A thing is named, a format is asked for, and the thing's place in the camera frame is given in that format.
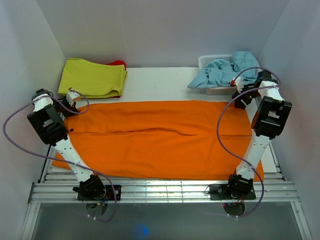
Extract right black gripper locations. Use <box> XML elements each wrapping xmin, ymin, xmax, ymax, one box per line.
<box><xmin>231</xmin><ymin>82</ymin><xmax>262</xmax><ymax>110</ymax></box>

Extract orange trousers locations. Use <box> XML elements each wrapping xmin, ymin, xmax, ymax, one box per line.
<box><xmin>65</xmin><ymin>100</ymin><xmax>252</xmax><ymax>181</ymax></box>

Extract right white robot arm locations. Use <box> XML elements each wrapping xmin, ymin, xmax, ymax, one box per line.
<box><xmin>225</xmin><ymin>70</ymin><xmax>292</xmax><ymax>199</ymax></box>

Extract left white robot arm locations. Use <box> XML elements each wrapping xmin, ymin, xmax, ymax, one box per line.
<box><xmin>27</xmin><ymin>88</ymin><xmax>106</xmax><ymax>201</ymax></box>

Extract folded yellow trousers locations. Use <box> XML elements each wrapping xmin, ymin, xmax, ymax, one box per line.
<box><xmin>58</xmin><ymin>58</ymin><xmax>128</xmax><ymax>99</ymax></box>

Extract light blue trousers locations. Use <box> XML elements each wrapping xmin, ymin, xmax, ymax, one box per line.
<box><xmin>187</xmin><ymin>51</ymin><xmax>259</xmax><ymax>89</ymax></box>

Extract folded red trousers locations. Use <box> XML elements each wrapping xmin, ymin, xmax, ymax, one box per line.
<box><xmin>105</xmin><ymin>60</ymin><xmax>127</xmax><ymax>70</ymax></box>

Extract white plastic basket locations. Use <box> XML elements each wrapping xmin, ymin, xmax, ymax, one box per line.
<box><xmin>198</xmin><ymin>54</ymin><xmax>235</xmax><ymax>95</ymax></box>

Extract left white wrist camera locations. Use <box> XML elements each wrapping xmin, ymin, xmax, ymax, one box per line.
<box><xmin>65</xmin><ymin>87</ymin><xmax>81</xmax><ymax>106</ymax></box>

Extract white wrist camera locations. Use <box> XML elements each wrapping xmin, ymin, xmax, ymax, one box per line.
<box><xmin>65</xmin><ymin>87</ymin><xmax>81</xmax><ymax>106</ymax></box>
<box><xmin>230</xmin><ymin>76</ymin><xmax>244</xmax><ymax>92</ymax></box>

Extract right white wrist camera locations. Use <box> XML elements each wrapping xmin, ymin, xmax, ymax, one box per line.
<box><xmin>230</xmin><ymin>76</ymin><xmax>244</xmax><ymax>92</ymax></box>

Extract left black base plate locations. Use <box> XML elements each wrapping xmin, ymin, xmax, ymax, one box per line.
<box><xmin>76</xmin><ymin>184</ymin><xmax>122</xmax><ymax>201</ymax></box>

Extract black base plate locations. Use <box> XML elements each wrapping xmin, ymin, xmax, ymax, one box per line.
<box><xmin>209</xmin><ymin>184</ymin><xmax>256</xmax><ymax>201</ymax></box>
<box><xmin>76</xmin><ymin>184</ymin><xmax>122</xmax><ymax>201</ymax></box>

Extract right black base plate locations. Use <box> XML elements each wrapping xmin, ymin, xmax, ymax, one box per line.
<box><xmin>209</xmin><ymin>184</ymin><xmax>256</xmax><ymax>201</ymax></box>

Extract aluminium rail frame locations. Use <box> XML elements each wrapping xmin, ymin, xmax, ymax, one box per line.
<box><xmin>20</xmin><ymin>144</ymin><xmax>312</xmax><ymax>240</ymax></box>

